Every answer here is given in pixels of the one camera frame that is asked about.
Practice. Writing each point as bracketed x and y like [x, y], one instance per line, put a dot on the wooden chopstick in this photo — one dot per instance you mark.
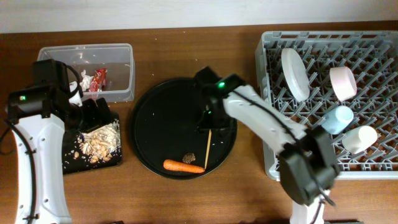
[208, 149]

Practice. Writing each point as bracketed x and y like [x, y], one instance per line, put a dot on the rice and nut shells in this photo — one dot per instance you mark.
[101, 145]

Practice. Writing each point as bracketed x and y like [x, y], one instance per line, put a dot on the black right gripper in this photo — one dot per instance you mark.
[209, 116]

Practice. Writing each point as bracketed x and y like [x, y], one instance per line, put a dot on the black rectangular tray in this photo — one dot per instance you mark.
[71, 165]

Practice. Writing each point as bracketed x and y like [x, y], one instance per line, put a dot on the orange carrot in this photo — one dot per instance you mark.
[182, 167]

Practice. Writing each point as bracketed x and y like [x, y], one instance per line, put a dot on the light blue cup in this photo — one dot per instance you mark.
[336, 120]

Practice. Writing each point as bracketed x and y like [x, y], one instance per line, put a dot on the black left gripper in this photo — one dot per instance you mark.
[96, 120]

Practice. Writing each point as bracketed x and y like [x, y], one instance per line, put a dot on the black round tray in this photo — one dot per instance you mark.
[163, 126]

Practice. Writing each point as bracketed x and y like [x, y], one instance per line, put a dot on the white tissue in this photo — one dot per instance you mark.
[85, 81]

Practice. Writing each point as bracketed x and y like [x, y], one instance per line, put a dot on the clear plastic waste bin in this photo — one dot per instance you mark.
[116, 58]

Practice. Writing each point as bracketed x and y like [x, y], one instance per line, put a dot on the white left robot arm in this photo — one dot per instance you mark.
[38, 117]

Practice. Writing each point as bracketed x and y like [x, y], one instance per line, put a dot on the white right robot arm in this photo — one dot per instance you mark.
[307, 161]

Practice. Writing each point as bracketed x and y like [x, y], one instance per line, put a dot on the red snack wrapper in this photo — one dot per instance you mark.
[98, 81]

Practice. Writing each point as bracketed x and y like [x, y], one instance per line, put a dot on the pink bowl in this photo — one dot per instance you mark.
[343, 83]

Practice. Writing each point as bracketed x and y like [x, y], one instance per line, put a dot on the brown food lump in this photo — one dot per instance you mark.
[188, 158]

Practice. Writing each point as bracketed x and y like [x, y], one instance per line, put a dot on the white cup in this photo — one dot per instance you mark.
[359, 139]

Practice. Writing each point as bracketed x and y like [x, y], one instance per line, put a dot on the grey plate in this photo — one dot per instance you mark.
[295, 74]

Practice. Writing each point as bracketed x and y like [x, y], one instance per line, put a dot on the grey dishwasher rack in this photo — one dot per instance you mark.
[372, 57]

